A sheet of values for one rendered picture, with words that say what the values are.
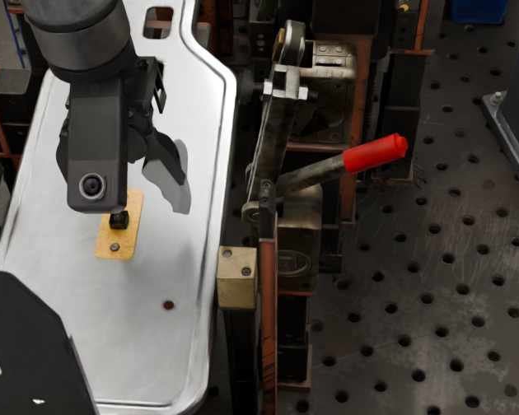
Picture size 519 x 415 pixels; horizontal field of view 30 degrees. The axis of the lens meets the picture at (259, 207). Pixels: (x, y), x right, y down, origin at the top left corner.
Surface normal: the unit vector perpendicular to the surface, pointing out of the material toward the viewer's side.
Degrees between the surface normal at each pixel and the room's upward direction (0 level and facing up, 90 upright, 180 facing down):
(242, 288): 90
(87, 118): 31
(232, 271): 0
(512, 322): 0
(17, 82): 0
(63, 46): 89
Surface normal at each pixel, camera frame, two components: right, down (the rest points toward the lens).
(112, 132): -0.16, -0.11
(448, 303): -0.01, -0.58
